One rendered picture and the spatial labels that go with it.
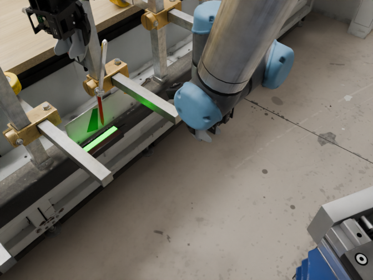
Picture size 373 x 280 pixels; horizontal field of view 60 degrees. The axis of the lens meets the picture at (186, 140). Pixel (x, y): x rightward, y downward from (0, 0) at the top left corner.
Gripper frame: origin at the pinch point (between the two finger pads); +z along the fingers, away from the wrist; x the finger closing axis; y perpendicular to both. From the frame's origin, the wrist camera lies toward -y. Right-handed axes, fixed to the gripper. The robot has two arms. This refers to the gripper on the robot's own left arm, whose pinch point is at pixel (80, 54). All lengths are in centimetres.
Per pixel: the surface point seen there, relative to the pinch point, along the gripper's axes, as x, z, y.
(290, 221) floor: 68, 102, -34
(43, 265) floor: -32, 102, 26
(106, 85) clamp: -2.5, 17.6, -9.6
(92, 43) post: -3.3, 3.5, -9.5
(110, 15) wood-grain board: -15.0, 11.7, -36.3
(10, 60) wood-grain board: -29.2, 11.8, -3.9
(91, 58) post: -3.8, 7.3, -8.1
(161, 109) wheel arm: 17.3, 16.1, -4.9
